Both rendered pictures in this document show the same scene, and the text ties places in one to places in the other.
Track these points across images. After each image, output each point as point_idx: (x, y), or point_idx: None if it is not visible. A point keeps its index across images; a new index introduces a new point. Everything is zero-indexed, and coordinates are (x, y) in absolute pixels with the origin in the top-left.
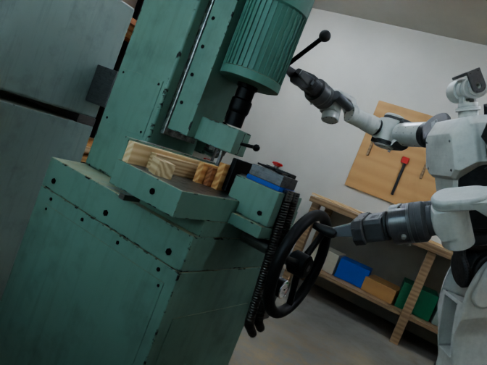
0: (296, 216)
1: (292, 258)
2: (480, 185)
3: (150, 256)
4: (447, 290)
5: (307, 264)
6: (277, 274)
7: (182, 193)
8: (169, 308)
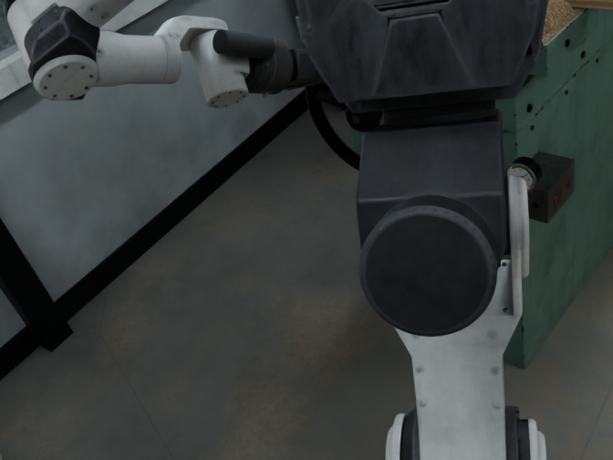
0: (544, 53)
1: (331, 99)
2: (177, 16)
3: None
4: (502, 264)
5: (348, 113)
6: (309, 111)
7: (296, 19)
8: (355, 132)
